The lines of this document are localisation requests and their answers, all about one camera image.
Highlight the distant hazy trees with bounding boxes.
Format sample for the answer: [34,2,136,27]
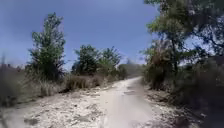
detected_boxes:
[118,59,146,80]

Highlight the round green tree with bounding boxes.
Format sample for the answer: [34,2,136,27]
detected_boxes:
[98,46,122,76]
[71,44,101,76]

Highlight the large pine tree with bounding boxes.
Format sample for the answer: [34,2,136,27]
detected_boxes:
[143,0,224,78]

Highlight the tall slender green tree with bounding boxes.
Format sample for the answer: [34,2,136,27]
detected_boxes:
[25,12,67,82]

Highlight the pale dirt path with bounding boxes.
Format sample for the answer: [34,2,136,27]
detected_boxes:
[0,76,201,128]

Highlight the dark bushes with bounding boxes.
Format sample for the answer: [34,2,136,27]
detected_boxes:
[141,54,224,128]

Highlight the dry grass and bushes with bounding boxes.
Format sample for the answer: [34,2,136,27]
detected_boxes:
[0,63,128,108]

